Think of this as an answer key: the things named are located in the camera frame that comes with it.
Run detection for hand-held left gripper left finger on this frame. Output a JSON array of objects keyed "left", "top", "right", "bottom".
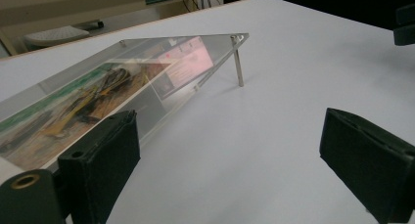
[{"left": 57, "top": 110, "right": 142, "bottom": 224}]

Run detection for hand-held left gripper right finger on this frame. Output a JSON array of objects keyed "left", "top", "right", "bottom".
[{"left": 319, "top": 107, "right": 415, "bottom": 224}]

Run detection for clear acrylic photo frame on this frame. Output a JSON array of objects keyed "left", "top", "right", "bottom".
[{"left": 0, "top": 32, "right": 251, "bottom": 173}]

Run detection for white perforated rounded device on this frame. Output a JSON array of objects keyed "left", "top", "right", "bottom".
[{"left": 23, "top": 24, "right": 91, "bottom": 49}]

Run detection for black device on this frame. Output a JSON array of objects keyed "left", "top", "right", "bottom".
[{"left": 73, "top": 20, "right": 105, "bottom": 31}]

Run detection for beige cabinet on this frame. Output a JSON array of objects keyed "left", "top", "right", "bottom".
[{"left": 0, "top": 0, "right": 226, "bottom": 57}]

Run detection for black cables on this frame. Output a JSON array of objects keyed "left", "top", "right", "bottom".
[{"left": 179, "top": 0, "right": 223, "bottom": 13}]

